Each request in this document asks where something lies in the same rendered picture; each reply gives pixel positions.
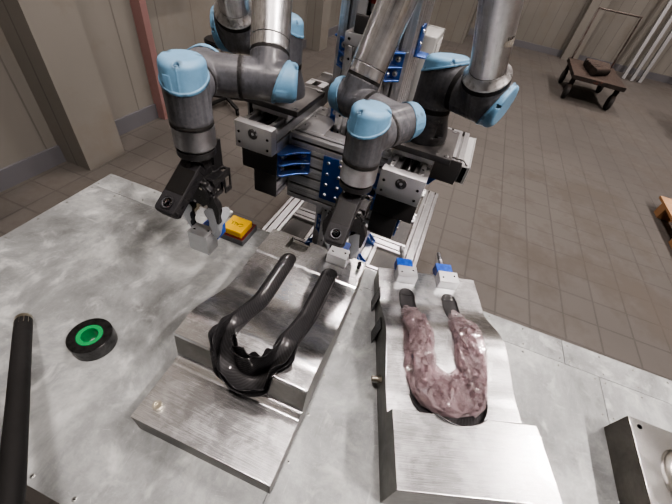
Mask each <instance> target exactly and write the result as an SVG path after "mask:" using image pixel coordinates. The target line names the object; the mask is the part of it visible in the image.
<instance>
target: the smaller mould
mask: <svg viewBox="0 0 672 504"><path fill-rule="evenodd" d="M604 430H605V435H606V439H607V444H608V449H609V454H610V459H611V464H612V469H613V474H614V478H615V483H616V488H617V493H618V498H619V503H620V504H672V432H669V431H666V430H664V429H661V428H659V427H656V426H654V425H651V424H649V423H646V422H643V421H641V420H638V419H636V418H633V417H631V416H626V417H624V418H621V419H619V420H617V421H615V422H613V423H611V424H609V425H607V426H605V427H604Z"/></svg>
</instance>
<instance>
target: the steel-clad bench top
mask: <svg viewBox="0 0 672 504"><path fill-rule="evenodd" d="M161 194H162V192H159V191H157V190H154V189H151V188H149V187H146V186H143V185H141V184H138V183H135V182H132V181H130V180H127V179H124V178H122V177H119V176H116V175H113V174H109V175H108V176H106V177H104V178H103V179H101V180H99V181H97V182H96V183H94V184H93V185H90V186H89V187H87V188H85V189H83V190H82V191H80V192H78V193H76V194H75V195H73V196H71V197H70V198H68V199H66V200H64V201H63V202H61V203H59V204H57V205H56V206H54V207H52V208H50V209H49V210H47V211H45V212H43V213H42V214H40V215H38V216H36V217H35V218H33V219H31V220H30V221H28V222H26V223H24V224H23V225H21V226H19V227H17V228H16V229H14V230H12V231H10V232H9V233H7V234H5V235H3V236H2V237H0V446H1V436H2V426H3V417H4V407H5V398H6V388H7V378H8V369H9V359H10V350H11V340H12V330H13V322H14V317H15V316H16V315H18V314H20V313H29V314H31V315H32V316H33V338H32V365H31V391H30V417H29V444H28V470H27V485H28V486H29V487H31V488H33V489H35V490H36V491H38V492H40V493H42V494H43V495H45V496H47V497H49V498H50V499H52V500H54V501H56V502H57V503H59V504H383V503H380V480H379V444H378V408H377V382H374V381H371V376H372V375H374V376H377V371H376V338H375V340H374V341H373V342H372V343H371V331H372V329H373V328H374V326H375V307H374V309H373V311H371V300H372V299H373V297H374V279H375V276H376V273H377V272H376V271H373V270H370V269H368V268H365V270H364V273H363V276H362V280H361V283H360V286H359V288H358V291H357V293H356V295H355V298H354V300H353V302H352V305H351V307H350V309H349V312H348V314H347V316H346V319H345V321H344V323H343V326H342V328H341V330H340V333H339V335H338V337H337V340H336V342H335V344H334V347H333V349H332V351H331V353H330V356H329V358H328V360H327V363H326V365H325V367H324V370H323V372H322V374H321V377H320V379H319V381H318V384H317V386H316V388H315V391H314V393H313V395H312V398H311V400H310V402H309V405H308V407H307V409H306V412H305V414H304V416H303V419H302V421H301V423H300V426H299V428H298V430H297V433H296V435H295V437H294V440H293V442H292V444H291V447H290V449H289V451H288V454H287V456H286V458H285V461H284V463H283V465H282V468H281V470H280V472H279V474H278V477H277V479H276V481H275V484H274V486H273V488H272V491H271V493H270V494H269V493H267V492H265V491H263V490H261V489H259V488H257V487H255V486H253V485H251V484H249V483H247V482H245V481H243V480H241V479H239V478H237V477H235V476H233V475H231V474H229V473H227V472H225V471H223V470H221V469H219V468H217V467H215V466H213V465H211V464H209V463H207V462H205V461H203V460H201V459H199V458H197V457H195V456H194V455H192V454H190V453H188V452H186V451H184V450H182V449H180V448H178V447H176V446H174V445H172V444H170V443H168V442H166V441H164V440H162V439H160V438H158V437H156V436H154V435H152V434H150V433H148V432H146V431H144V430H142V429H140V428H139V427H138V425H137V424H136V423H135V422H134V420H133V419H132V418H131V415H132V414H133V412H134V411H135V410H136V409H137V407H138V406H139V405H140V404H141V402H142V401H143V400H144V399H145V397H146V396H147V395H148V394H149V392H150V391H151V390H152V389H153V387H154V386H155V385H156V384H157V382H158V381H159V380H160V379H161V377H162V376H163V375H164V374H165V372H166V371H167V370H168V369H169V367H170V366H171V365H172V364H173V362H174V360H175V358H176V356H177V353H178V352H177V347H176V342H175V337H174V332H175V331H176V330H177V328H178V327H179V326H180V324H181V323H182V322H183V321H184V319H185V318H186V317H187V316H188V314H189V313H190V312H191V311H192V310H193V309H195V308H196V307H197V306H198V305H200V304H201V303H202V302H204V301H205V300H207V299H209V298H210V297H212V296H214V295H215V294H217V293H219V292H220V291H222V290H223V289H224V288H226V287H227V286H228V285H229V284H230V283H231V282H232V281H233V280H234V279H235V277H236V276H237V275H238V274H239V272H240V271H241V270H242V268H243V267H244V266H245V264H246V263H247V262H248V261H249V259H250V258H251V257H252V255H253V254H254V253H255V252H256V250H257V248H258V247H259V246H260V245H261V243H262V242H263V241H264V240H265V239H266V237H267V236H268V235H269V234H270V232H268V231H265V230H262V229H260V228H257V231H256V232H255V233H254V234H253V235H252V236H251V237H250V239H249V240H248V241H247V242H246V243H245V244H244V245H243V246H241V245H238V244H235V243H233V242H230V241H228V240H225V239H222V238H219V239H218V247H217V248H216V249H215V250H214V251H213V252H212V253H211V254H210V255H207V254H205V253H202V252H199V251H197V250H194V249H192V248H191V247H190V243H189V238H188V234H187V230H188V229H189V228H191V226H190V225H189V223H188V222H187V220H186V219H185V217H184V215H182V217H181V218H180V219H174V218H171V217H169V216H166V215H164V214H162V213H160V212H159V211H157V210H156V209H155V204H156V202H157V201H158V199H159V197H160V195H161ZM483 313H484V316H485V317H486V319H487V320H488V321H489V323H490V324H491V325H492V326H493V327H494V328H495V329H496V330H497V331H498V333H499V334H500V335H501V337H502V339H503V341H504V343H505V347H506V350H507V355H508V360H509V365H510V372H511V378H512V385H513V391H514V396H515V400H516V405H517V408H518V412H519V415H520V418H521V421H522V424H528V425H535V426H537V428H538V431H539V434H540V437H541V440H542V443H543V446H544V449H545V452H546V455H547V458H548V461H549V464H550V467H551V470H552V473H553V475H554V478H555V481H556V484H557V487H558V490H559V493H560V496H561V499H562V502H563V504H620V503H619V498H618V493H617V488H616V483H615V478H614V474H613V469H612V464H611V459H610V454H609V449H608V444H607V439H606V435H605V430H604V427H605V426H607V425H609V424H611V423H613V422H615V421H617V420H619V419H621V418H624V417H626V416H631V417H633V418H636V419H638V420H641V421H643V422H646V423H649V424H651V425H654V426H656V427H659V428H661V429H664V430H666V431H669V432H672V381H671V380H668V379H665V378H663V377H660V376H657V375H654V374H652V373H649V372H646V371H644V370H641V369H638V368H635V367H633V366H630V365H627V364H625V363H622V362H619V361H617V360H614V359H611V358H608V357H606V356H603V355H600V354H598V353H595V352H592V351H589V350H587V349H584V348H581V347H579V346H576V345H573V344H571V343H568V342H565V341H562V340H560V339H557V338H554V337H552V336H549V335H546V334H544V333H541V332H538V331H535V330H533V329H530V328H527V327H525V326H522V325H519V324H516V323H514V322H511V321H508V320H506V319H503V318H500V317H498V316H495V315H492V314H489V313H487V312H484V311H483ZM93 318H102V319H105V320H107V321H109V322H110V323H111V325H112V326H113V328H114V330H115V331H116V333H117V336H118V340H117V343H116V345H115V347H114V348H113V350H112V351H111V352H110V353H108V354H107V355H106V356H104V357H102V358H100V359H98V360H95V361H88V362H86V361H80V360H78V359H76V358H75V357H74V356H73V354H72V353H71V352H70V351H69V350H68V348H67V347H66V343H65V341H66V337H67V335H68V333H69V332H70V331H71V330H72V329H73V328H74V327H75V326H76V325H78V324H79V323H81V322H83V321H85V320H88V319H93ZM266 495H267V496H266ZM265 497H266V498H265ZM264 499H265V500H264ZM263 502H264V503H263Z"/></svg>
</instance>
